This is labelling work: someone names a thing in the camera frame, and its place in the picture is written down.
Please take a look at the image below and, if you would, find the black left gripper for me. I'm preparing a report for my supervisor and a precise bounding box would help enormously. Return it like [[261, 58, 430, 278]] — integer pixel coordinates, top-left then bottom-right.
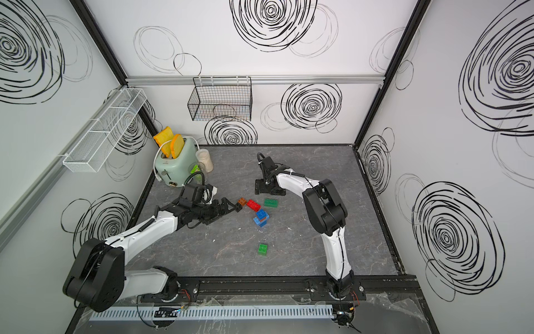
[[192, 197, 237, 224]]

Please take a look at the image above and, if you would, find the blue small lego brick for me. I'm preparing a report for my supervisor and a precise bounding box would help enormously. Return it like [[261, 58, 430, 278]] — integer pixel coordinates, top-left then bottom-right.
[[256, 209, 270, 222]]

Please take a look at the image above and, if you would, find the bright green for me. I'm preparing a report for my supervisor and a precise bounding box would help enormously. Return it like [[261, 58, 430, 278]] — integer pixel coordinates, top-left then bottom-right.
[[257, 244, 268, 256]]

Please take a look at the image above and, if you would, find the light blue long lego brick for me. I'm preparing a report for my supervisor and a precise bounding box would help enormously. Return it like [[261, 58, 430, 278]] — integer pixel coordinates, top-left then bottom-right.
[[253, 217, 268, 228]]

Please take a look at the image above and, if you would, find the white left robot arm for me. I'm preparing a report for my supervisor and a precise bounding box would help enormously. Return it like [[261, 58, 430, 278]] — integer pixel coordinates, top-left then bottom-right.
[[63, 185, 243, 313]]

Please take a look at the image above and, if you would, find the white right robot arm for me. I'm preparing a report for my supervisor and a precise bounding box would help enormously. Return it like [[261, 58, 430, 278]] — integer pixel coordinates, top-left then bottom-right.
[[254, 153, 354, 296]]

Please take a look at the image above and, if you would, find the red lego brick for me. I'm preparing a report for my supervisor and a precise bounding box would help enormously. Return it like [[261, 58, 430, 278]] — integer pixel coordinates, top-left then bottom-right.
[[246, 200, 261, 212]]

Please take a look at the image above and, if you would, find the green long lego brick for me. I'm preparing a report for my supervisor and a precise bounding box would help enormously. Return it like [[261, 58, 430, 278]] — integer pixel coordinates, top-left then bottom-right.
[[264, 198, 279, 208]]

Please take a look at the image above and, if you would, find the clear drinking glass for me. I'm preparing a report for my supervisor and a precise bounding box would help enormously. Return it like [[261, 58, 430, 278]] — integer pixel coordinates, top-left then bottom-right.
[[190, 162, 208, 184]]

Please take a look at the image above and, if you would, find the green snack packet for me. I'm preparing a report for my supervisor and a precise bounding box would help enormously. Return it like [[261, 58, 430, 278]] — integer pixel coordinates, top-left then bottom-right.
[[190, 164, 201, 174]]

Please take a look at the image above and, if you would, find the mint green toaster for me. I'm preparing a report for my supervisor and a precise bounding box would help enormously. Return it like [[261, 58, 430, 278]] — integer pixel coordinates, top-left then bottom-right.
[[153, 136, 199, 187]]

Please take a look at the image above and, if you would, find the right toy bread slice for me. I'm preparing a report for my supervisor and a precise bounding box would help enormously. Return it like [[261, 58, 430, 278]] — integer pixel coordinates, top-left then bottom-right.
[[170, 134, 185, 159]]

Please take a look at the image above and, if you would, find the toy bread slice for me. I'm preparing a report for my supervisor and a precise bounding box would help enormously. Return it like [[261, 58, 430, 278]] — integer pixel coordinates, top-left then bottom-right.
[[153, 127, 175, 158], [170, 134, 185, 159]]

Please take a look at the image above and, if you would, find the left toy bread slice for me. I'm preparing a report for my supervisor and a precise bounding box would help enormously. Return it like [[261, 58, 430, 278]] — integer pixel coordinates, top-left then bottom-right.
[[153, 127, 175, 158]]

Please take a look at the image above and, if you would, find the white toaster power cable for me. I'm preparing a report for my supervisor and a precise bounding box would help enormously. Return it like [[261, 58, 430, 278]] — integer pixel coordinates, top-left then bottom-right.
[[152, 135, 201, 182]]

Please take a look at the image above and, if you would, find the black wire basket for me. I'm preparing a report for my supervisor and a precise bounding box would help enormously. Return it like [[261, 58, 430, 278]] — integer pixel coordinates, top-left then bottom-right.
[[187, 76, 253, 121]]

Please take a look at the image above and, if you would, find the white slotted cable duct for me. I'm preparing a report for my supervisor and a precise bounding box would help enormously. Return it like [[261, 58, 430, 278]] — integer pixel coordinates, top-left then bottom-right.
[[90, 305, 335, 322]]

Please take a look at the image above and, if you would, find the white mesh wall shelf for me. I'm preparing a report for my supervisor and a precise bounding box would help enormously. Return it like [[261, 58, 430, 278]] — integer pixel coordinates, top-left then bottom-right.
[[63, 88, 147, 173]]

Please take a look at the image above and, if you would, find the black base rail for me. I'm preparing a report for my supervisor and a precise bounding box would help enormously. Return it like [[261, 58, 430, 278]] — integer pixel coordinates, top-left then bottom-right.
[[124, 274, 422, 308]]

